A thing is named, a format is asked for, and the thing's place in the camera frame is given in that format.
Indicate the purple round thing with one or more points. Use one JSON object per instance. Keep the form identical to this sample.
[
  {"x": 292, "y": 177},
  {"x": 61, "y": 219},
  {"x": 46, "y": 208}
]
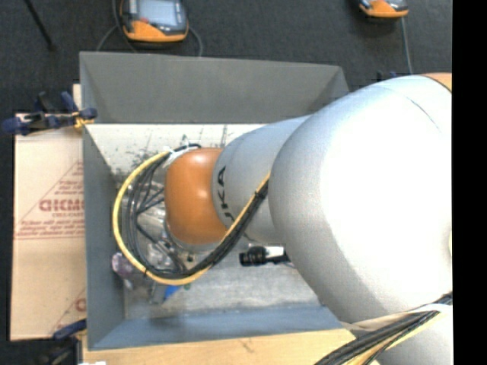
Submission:
[{"x": 121, "y": 265}]

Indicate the brown cardboard board, red print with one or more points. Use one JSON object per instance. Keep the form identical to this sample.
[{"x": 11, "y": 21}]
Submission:
[{"x": 45, "y": 264}]

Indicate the grey metal bin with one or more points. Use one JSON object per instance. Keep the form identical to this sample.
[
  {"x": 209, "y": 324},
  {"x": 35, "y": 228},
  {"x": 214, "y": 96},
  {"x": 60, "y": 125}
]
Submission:
[{"x": 198, "y": 89}]

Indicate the black cylinder on white bracket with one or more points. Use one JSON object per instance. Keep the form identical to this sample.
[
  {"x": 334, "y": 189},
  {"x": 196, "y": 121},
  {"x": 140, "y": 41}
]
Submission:
[{"x": 253, "y": 257}]

